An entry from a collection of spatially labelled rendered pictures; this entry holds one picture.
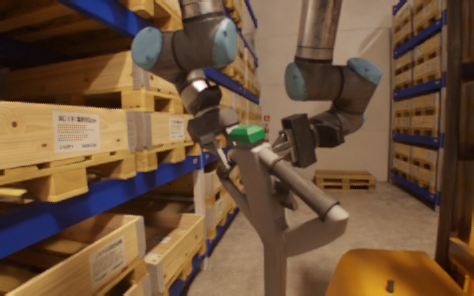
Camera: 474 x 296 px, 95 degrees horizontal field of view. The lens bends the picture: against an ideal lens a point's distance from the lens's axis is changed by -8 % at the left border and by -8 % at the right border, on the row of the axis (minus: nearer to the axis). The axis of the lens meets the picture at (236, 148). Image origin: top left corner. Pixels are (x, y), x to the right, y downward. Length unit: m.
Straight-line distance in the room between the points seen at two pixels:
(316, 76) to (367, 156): 5.92
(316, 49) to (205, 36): 0.24
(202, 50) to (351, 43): 6.16
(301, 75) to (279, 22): 6.12
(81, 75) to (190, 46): 1.26
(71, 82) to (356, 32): 6.03
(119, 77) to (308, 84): 1.16
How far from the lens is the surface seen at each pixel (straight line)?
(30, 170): 0.96
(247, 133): 0.45
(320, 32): 0.57
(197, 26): 0.51
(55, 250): 1.71
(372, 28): 6.80
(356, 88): 0.64
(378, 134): 6.47
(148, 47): 0.57
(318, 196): 0.39
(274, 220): 0.52
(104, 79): 1.59
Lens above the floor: 1.43
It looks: 6 degrees down
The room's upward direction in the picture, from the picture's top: 2 degrees counter-clockwise
